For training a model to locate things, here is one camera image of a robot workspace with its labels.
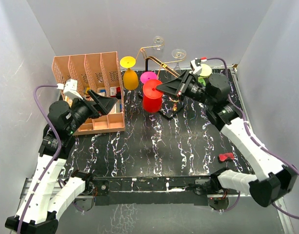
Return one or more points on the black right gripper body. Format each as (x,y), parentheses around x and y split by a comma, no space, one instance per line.
(193,90)

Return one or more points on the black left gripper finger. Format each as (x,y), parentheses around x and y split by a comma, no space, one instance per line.
(102,100)
(104,110)

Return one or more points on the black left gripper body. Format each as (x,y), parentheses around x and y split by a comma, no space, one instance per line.
(83,110)

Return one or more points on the red wine glass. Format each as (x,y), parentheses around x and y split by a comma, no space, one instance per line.
(152,98)

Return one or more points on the magenta wine glass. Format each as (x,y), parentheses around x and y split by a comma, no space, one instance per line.
(146,76)

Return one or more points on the yellow wine glass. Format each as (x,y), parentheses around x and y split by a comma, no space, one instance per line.
(130,77)

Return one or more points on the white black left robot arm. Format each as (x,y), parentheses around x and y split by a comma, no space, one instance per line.
(40,211)

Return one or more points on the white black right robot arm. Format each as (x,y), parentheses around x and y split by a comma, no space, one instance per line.
(272,178)

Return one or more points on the green wine glass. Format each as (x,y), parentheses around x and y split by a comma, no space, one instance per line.
(205,73)

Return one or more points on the clear wine glass right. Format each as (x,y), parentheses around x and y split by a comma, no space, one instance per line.
(179,55)

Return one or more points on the clear wine glass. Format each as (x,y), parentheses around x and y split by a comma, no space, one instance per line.
(179,55)
(158,43)

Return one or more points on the clear wine glass left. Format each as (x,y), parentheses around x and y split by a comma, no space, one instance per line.
(158,43)

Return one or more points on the pink plastic file organizer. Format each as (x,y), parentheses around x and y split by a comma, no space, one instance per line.
(99,72)

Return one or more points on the small red object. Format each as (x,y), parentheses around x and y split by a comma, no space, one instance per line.
(226,157)

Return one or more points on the gold wire wine glass rack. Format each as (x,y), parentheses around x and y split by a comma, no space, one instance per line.
(168,67)

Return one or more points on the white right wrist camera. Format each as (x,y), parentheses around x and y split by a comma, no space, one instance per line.
(196,65)

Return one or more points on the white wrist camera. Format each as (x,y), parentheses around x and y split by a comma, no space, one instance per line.
(196,65)
(70,89)

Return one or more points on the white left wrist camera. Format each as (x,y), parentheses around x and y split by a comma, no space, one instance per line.
(70,89)

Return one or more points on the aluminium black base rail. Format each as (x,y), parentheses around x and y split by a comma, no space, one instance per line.
(105,191)

